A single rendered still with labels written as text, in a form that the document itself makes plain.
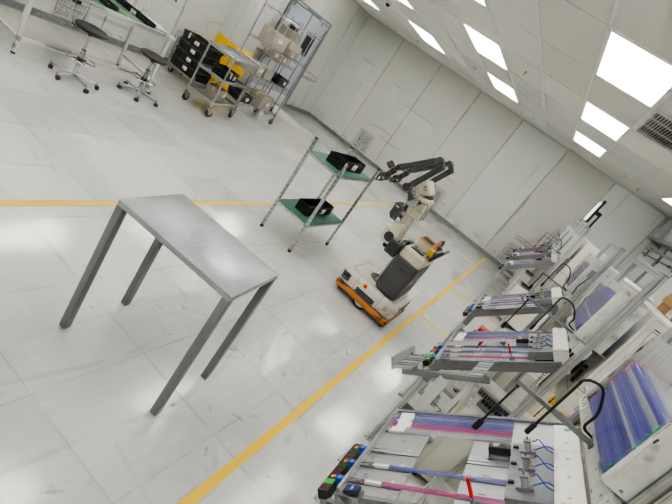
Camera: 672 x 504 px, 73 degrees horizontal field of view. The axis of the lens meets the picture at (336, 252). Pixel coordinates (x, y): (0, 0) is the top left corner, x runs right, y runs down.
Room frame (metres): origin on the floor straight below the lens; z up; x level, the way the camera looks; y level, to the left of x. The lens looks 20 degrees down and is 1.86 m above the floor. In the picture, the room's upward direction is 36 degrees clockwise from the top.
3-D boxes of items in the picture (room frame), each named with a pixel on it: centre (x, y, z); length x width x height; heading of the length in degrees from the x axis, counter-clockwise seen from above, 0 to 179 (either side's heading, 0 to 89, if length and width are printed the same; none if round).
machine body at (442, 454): (2.75, -1.60, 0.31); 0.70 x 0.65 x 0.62; 163
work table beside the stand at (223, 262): (1.98, 0.55, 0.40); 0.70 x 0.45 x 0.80; 80
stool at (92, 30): (4.65, 3.41, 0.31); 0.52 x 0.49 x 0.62; 163
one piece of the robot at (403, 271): (4.42, -0.66, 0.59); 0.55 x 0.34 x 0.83; 163
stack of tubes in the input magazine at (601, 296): (2.73, -1.47, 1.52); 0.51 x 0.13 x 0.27; 163
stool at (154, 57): (5.53, 3.22, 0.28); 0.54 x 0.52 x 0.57; 96
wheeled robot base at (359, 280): (4.45, -0.57, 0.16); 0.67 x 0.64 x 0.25; 73
